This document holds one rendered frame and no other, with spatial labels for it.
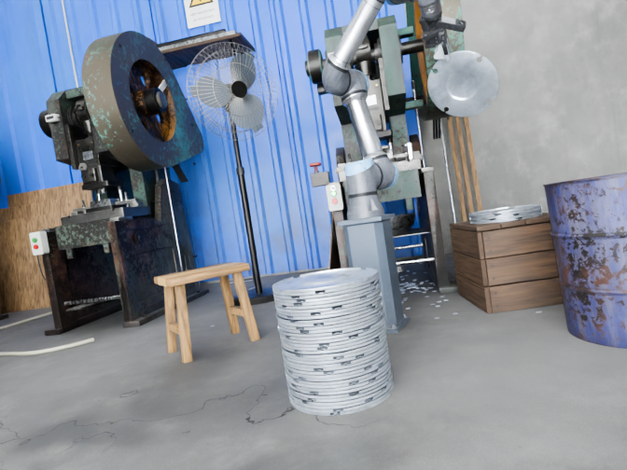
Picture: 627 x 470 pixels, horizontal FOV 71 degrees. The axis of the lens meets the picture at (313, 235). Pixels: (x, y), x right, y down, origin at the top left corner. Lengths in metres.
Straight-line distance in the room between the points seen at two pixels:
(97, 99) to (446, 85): 1.80
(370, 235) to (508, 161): 2.31
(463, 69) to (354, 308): 1.22
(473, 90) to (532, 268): 0.77
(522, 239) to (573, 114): 2.25
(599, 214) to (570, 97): 2.66
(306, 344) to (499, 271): 0.99
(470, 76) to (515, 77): 1.96
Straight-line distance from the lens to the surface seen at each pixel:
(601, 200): 1.43
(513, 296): 1.91
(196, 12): 4.31
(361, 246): 1.70
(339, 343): 1.10
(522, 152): 3.88
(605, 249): 1.45
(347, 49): 1.83
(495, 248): 1.86
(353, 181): 1.72
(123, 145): 2.75
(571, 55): 4.11
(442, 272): 2.31
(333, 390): 1.14
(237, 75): 2.81
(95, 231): 2.92
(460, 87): 2.04
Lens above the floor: 0.50
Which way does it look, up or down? 3 degrees down
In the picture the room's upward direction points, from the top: 8 degrees counter-clockwise
